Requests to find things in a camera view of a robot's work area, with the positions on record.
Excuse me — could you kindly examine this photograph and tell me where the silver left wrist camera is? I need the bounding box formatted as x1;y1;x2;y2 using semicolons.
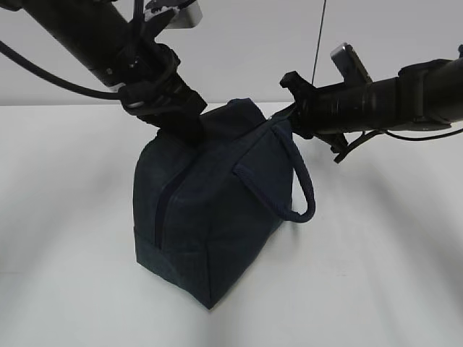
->
144;0;203;29

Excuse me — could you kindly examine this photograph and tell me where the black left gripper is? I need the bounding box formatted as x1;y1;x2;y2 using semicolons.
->
117;40;207;146

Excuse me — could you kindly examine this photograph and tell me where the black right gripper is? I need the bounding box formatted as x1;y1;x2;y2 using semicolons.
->
280;71;347;163

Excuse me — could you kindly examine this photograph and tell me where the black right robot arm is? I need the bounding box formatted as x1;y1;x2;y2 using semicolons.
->
280;43;462;163

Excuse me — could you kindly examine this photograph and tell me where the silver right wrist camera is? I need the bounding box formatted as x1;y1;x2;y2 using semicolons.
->
330;43;373;85

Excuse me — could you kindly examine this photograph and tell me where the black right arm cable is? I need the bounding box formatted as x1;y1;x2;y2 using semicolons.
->
343;126;463;153

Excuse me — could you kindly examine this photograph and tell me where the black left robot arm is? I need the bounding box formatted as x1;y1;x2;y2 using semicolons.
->
1;0;207;144

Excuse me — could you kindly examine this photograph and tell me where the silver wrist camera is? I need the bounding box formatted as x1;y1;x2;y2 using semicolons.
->
144;0;203;29
330;43;373;85

